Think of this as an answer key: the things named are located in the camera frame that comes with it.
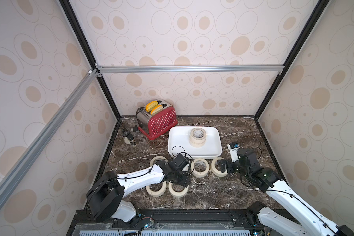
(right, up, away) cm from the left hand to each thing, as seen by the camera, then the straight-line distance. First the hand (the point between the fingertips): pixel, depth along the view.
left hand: (190, 181), depth 80 cm
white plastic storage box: (-6, +19, +24) cm, 31 cm away
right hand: (+19, +12, -1) cm, 22 cm away
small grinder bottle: (-42, +27, +17) cm, 52 cm away
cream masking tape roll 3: (+5, +2, +7) cm, 9 cm away
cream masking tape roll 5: (-6, -7, 0) cm, 9 cm away
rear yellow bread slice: (-25, +45, +18) cm, 54 cm away
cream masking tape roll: (+7, +22, +24) cm, 33 cm away
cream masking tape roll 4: (-18, -7, 0) cm, 19 cm away
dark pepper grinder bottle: (-38, +23, +15) cm, 47 cm away
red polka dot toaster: (-23, +31, +16) cm, 42 cm away
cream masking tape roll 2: (-21, +10, +13) cm, 26 cm away
